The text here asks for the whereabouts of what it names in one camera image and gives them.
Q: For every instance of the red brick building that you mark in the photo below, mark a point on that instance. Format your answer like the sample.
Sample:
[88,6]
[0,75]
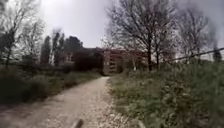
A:
[116,60]

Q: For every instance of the pale gravel path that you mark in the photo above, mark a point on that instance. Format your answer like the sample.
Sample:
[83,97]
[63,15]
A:
[83,100]

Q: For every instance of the row of bare trees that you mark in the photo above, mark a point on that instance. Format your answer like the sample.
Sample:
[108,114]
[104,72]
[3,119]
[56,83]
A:
[150,30]

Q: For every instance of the row of dark evergreen trees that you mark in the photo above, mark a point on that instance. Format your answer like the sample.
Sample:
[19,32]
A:
[60,48]

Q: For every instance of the grass verge with weeds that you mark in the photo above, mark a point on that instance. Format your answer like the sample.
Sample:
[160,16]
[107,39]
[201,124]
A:
[166,96]

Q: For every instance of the robot's own part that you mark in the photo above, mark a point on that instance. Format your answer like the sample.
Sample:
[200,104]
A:
[77,124]

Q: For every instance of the dark railing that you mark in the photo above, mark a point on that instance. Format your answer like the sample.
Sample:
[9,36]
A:
[196,55]

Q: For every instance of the overgrown grass bank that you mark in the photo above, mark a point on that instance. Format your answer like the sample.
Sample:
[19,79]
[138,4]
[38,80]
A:
[30,85]

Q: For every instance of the group of bare trees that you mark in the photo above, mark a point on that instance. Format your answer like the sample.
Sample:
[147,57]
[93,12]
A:
[16,33]

